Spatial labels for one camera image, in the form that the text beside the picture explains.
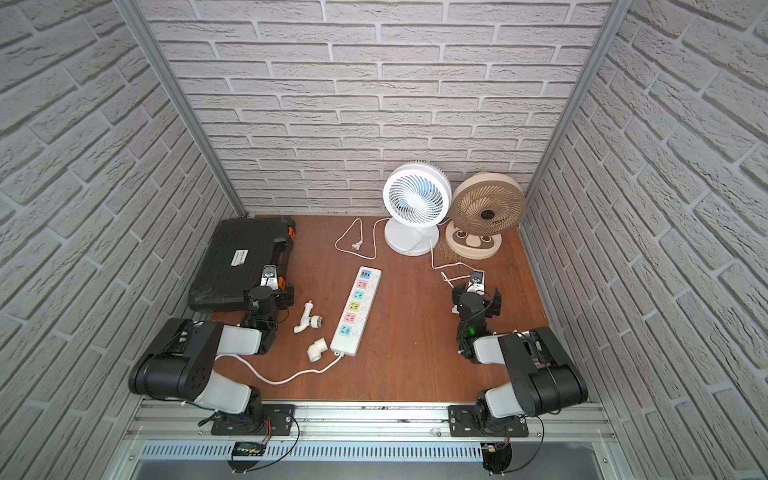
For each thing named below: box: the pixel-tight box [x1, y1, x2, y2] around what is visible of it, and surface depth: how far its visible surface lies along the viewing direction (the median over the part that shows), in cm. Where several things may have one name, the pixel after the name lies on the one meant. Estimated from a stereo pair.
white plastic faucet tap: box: [293, 300, 323, 333], surface depth 91 cm
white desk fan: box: [383, 160, 453, 257], surface depth 92 cm
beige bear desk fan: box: [445, 172, 526, 260], surface depth 94 cm
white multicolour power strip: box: [330, 266, 382, 357], surface depth 92 cm
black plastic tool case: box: [188, 217, 296, 312], surface depth 99 cm
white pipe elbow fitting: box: [307, 337, 329, 362], surface depth 85 cm
